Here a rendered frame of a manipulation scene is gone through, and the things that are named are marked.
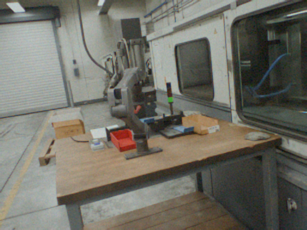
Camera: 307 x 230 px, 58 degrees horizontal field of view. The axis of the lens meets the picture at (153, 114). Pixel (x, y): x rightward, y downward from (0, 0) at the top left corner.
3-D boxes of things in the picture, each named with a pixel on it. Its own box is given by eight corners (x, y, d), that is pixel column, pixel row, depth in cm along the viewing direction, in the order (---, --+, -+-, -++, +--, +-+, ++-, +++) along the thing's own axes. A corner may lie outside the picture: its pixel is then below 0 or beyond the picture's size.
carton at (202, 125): (201, 136, 164) (199, 123, 163) (183, 128, 188) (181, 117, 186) (219, 132, 168) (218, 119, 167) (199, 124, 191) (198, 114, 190)
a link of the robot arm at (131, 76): (124, 66, 141) (104, 95, 116) (141, 64, 139) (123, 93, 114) (131, 88, 147) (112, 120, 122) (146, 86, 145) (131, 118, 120)
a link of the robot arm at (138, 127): (137, 127, 150) (113, 100, 122) (149, 127, 148) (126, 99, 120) (137, 138, 147) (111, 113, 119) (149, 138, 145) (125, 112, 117)
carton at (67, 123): (57, 136, 545) (53, 111, 535) (89, 130, 555) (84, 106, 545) (53, 145, 480) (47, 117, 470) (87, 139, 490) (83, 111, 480)
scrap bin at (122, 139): (120, 152, 153) (118, 142, 152) (111, 141, 176) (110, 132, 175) (140, 147, 156) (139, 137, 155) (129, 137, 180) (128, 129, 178)
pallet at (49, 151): (50, 145, 540) (48, 138, 537) (101, 135, 559) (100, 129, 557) (39, 166, 424) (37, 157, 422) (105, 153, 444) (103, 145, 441)
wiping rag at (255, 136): (238, 139, 151) (253, 142, 139) (237, 134, 151) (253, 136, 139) (258, 133, 156) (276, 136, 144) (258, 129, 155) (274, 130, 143)
